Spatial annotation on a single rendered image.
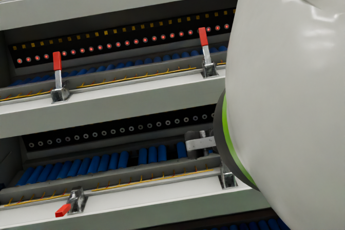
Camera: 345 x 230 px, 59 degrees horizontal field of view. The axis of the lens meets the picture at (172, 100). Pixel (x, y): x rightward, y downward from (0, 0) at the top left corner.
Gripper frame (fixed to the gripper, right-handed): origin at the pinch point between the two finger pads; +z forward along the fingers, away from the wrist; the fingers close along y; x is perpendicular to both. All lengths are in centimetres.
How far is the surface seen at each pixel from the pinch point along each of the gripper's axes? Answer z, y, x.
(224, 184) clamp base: 10.9, -1.1, -6.6
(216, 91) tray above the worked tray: 9.2, 0.6, 8.9
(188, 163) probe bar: 16.1, -6.4, -2.4
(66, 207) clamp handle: 6.6, -26.2, -5.6
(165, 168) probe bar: 16.1, -10.8, -2.6
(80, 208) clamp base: 11.5, -25.7, -6.6
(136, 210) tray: 11.1, -16.3, -8.5
